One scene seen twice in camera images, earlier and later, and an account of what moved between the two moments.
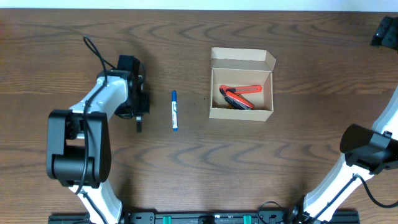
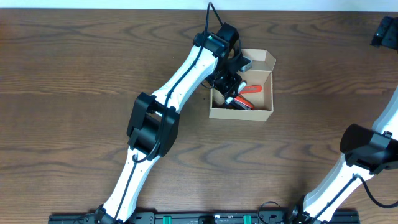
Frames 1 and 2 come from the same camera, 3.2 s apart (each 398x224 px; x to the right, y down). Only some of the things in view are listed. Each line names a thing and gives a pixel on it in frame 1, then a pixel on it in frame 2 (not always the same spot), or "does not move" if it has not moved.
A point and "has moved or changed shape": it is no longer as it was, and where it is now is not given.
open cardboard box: x=241 y=68 does not move
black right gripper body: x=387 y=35 does not move
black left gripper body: x=138 y=106 to x=226 y=79
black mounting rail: x=209 y=217 does not move
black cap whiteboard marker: x=139 y=123 has moved or changed shape
